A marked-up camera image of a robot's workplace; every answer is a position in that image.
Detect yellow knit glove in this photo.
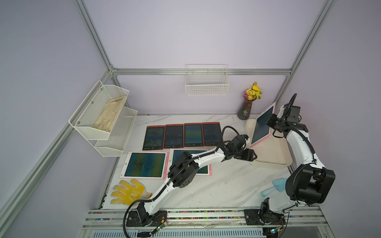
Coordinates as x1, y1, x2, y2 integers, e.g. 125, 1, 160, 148
110, 179, 152, 205

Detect white wire wall basket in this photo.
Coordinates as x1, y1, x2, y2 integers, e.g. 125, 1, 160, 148
185, 64, 230, 96

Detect cream plastic storage box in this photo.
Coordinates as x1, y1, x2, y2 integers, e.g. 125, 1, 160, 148
247, 128, 293, 169

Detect red writing tablet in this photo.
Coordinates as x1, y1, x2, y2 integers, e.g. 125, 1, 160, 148
184, 123, 204, 147
202, 122, 221, 146
164, 124, 184, 148
142, 126, 165, 150

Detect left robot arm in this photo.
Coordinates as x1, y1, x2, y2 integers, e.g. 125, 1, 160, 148
123, 126, 258, 238

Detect aluminium frame rails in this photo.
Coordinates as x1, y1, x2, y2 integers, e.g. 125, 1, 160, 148
1, 1, 336, 236

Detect beige cloth in shelf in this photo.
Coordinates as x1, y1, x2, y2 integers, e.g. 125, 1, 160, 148
93, 96, 127, 132

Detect yellow flower bouquet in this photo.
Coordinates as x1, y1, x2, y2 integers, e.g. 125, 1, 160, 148
243, 82, 263, 101

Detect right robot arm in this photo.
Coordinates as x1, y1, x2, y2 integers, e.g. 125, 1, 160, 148
258, 94, 336, 224

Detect light blue plastic scoop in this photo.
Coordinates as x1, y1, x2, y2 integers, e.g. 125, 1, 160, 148
261, 178, 287, 197

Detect dark glass vase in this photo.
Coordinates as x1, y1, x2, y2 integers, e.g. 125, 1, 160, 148
237, 100, 253, 121

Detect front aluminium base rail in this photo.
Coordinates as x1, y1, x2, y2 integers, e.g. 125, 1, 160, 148
79, 207, 335, 238

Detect white mesh wall shelf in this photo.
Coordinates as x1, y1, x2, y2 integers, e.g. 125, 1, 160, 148
68, 81, 138, 157

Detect pink writing tablet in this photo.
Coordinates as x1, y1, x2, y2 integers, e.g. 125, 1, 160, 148
119, 151, 169, 179
250, 102, 276, 148
169, 149, 212, 176

